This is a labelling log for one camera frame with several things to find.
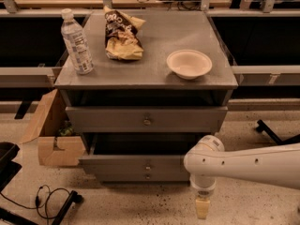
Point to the grey top drawer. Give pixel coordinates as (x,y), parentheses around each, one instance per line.
(145,119)

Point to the brown cardboard box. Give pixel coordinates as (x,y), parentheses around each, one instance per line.
(53,149)

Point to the black bin left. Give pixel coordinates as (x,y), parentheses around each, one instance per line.
(8,168)

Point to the grey drawer cabinet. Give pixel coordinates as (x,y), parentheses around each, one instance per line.
(149,82)

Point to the black stand base left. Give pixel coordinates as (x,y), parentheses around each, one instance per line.
(13,219)

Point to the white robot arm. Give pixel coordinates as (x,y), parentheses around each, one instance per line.
(275,165)

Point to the grey bottom drawer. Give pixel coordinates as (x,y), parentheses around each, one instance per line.
(143,177)

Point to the grey drawer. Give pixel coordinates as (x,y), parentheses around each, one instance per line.
(143,177)
(112,154)
(145,119)

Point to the yellow black chip bag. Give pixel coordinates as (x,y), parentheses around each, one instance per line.
(121,42)

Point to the white paper bowl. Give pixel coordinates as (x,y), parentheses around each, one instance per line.
(189,64)

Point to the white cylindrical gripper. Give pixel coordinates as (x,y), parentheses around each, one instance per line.
(203,192)

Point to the clear plastic water bottle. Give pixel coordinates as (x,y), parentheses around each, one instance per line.
(76,43)

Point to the black stand leg right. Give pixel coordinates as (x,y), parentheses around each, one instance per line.
(262,127)

